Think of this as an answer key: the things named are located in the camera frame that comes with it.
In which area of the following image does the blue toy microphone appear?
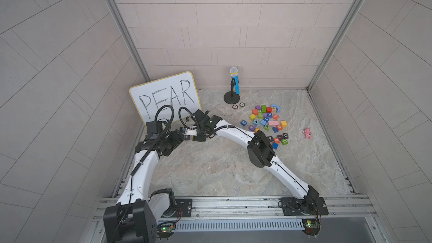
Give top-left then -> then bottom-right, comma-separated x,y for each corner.
229,67 -> 240,95

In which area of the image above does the light blue arch block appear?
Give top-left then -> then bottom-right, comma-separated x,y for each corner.
271,104 -> 281,112

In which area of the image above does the whiteboard with PEAR text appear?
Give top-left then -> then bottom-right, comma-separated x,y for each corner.
129,72 -> 202,124

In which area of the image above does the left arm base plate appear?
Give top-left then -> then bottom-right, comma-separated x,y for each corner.
167,199 -> 193,218

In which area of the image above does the pink toy figure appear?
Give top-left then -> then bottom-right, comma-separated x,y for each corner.
303,128 -> 312,139

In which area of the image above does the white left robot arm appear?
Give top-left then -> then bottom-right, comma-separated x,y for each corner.
103,119 -> 184,243

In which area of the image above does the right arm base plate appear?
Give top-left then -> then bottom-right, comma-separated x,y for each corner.
278,197 -> 329,216

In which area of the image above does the circuit board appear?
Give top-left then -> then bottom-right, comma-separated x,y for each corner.
302,219 -> 321,236
156,222 -> 176,239

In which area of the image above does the left circuit board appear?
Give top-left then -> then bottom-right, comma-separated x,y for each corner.
156,222 -> 176,239

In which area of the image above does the right circuit board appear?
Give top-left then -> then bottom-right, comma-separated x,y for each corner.
302,219 -> 321,236

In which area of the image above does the black microphone stand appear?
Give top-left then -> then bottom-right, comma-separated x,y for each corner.
223,79 -> 240,105

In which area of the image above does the aluminium mounting rail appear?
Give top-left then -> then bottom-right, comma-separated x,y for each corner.
90,193 -> 377,222

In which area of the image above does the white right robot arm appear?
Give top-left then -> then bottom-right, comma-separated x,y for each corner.
189,110 -> 329,217

